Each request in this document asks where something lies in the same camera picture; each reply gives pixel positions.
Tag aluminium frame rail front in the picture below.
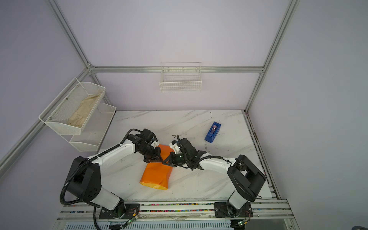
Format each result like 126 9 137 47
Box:
56 200 295 222

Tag yellow orange wrapping paper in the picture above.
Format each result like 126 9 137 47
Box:
139 144 174 191

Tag blue tape dispenser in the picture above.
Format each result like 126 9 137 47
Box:
205 122 221 143

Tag white mesh shelf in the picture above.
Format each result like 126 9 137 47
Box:
38 78 105 136
70 103 116 152

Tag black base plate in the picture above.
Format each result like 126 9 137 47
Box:
99 203 140 219
214 202 254 218

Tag beige cloth in shelf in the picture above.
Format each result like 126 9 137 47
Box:
67 93 101 128

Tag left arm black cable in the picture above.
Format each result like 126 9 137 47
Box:
59 128 143 206

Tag upper white mesh shelf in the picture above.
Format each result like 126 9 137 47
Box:
38 78 105 136

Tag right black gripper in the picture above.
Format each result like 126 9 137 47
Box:
159 153 189 168

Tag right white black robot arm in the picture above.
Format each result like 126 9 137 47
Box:
163 136 266 211

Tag white wire wall basket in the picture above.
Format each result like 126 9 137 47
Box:
159 62 202 93

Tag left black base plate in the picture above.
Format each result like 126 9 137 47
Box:
99 203 140 219

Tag lower white mesh shelf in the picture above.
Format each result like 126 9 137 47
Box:
70 103 116 152

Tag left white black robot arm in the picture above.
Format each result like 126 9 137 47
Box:
59 128 163 215

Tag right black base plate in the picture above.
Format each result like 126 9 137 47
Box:
214 202 254 218

